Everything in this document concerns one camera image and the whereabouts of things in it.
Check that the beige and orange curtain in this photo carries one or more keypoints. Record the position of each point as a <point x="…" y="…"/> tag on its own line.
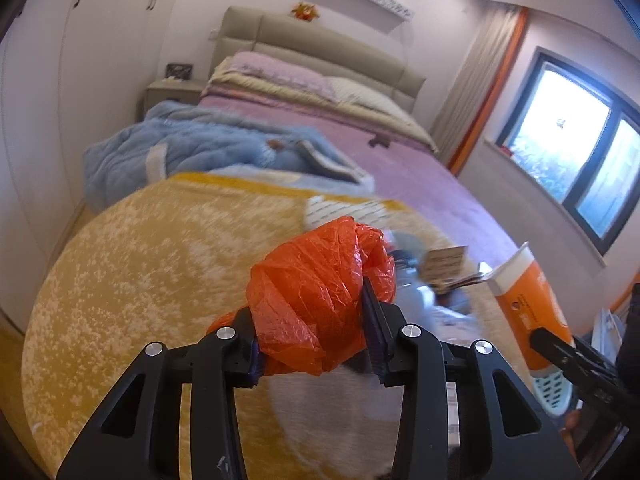
<point x="480" y="85"/>

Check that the small red box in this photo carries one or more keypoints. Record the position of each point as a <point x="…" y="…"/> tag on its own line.
<point x="505" y="150"/>

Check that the beige padded headboard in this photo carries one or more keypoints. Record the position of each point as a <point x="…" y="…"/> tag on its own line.
<point x="300" y="35"/>

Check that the dark picture frame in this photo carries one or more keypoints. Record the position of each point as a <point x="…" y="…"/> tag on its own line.
<point x="179" y="71"/>

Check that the brown cardboard packet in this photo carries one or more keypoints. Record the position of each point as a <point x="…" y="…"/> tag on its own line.
<point x="442" y="260"/>

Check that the orange plastic bag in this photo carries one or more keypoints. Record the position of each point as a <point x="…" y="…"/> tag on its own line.
<point x="310" y="290"/>

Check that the beige nightstand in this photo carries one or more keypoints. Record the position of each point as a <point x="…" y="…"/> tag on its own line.
<point x="172" y="95"/>

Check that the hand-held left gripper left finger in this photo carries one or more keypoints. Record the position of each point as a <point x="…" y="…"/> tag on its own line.
<point x="241" y="352"/>

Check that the beige dotted pillow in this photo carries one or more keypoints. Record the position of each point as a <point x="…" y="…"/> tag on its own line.
<point x="365" y="92"/>

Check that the yellow printed blanket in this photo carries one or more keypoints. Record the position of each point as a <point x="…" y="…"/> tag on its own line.
<point x="150" y="260"/>

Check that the dark framed window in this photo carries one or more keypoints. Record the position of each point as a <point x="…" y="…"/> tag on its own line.
<point x="575" y="150"/>

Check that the clear plastic bottle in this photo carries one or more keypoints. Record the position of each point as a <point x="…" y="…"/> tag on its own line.
<point x="415" y="285"/>

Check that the pink pillow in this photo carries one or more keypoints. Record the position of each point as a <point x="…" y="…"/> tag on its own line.
<point x="280" y="72"/>

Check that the orange and white carton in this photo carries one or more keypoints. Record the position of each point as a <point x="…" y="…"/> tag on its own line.
<point x="530" y="300"/>

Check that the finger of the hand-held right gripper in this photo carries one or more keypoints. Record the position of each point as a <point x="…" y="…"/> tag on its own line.
<point x="555" y="347"/>

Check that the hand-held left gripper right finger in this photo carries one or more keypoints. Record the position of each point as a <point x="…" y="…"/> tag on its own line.
<point x="374" y="322"/>

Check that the blue quilt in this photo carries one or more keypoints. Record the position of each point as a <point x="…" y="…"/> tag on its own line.
<point x="200" y="140"/>

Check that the folded beige quilt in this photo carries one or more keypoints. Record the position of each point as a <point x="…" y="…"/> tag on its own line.
<point x="240" y="90"/>

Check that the bed with pink sheet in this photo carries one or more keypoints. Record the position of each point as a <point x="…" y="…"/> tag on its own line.
<point x="400" y="180"/>

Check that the orange plush toy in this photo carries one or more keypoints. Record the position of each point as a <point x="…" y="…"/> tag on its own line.
<point x="305" y="11"/>

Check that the light green plastic basket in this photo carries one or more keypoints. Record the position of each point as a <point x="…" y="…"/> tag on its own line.
<point x="550" y="391"/>

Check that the white wardrobe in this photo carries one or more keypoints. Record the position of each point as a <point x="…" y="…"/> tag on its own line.
<point x="75" y="110"/>

